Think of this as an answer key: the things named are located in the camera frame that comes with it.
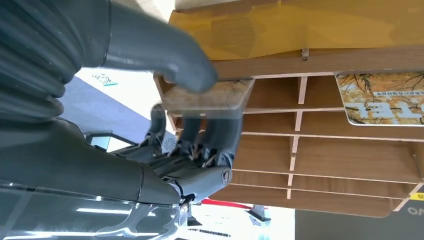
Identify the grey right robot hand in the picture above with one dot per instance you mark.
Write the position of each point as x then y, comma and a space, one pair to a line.
82, 172

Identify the brown wooden card organizer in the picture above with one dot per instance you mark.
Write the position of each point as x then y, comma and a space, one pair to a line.
331, 159

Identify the yellow translucent sheet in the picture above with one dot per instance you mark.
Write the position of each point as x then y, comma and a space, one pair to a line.
331, 26

